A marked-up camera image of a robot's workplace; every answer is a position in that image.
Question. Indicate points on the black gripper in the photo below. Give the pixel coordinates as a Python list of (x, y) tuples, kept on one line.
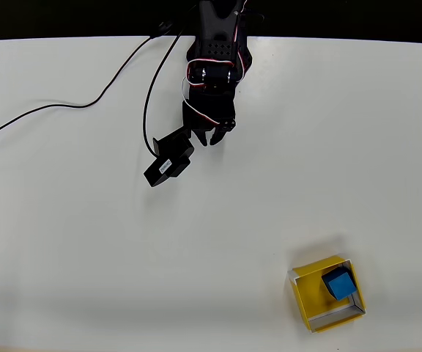
[(204, 127)]

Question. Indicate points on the yellow paper box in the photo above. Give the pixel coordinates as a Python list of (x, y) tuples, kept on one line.
[(308, 297)]

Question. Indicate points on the blue cube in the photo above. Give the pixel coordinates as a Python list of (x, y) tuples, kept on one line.
[(340, 284)]

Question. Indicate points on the black wrist-mounted camera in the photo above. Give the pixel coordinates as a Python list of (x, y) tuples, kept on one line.
[(170, 161)]

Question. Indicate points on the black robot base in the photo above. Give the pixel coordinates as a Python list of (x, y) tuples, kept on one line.
[(248, 60)]

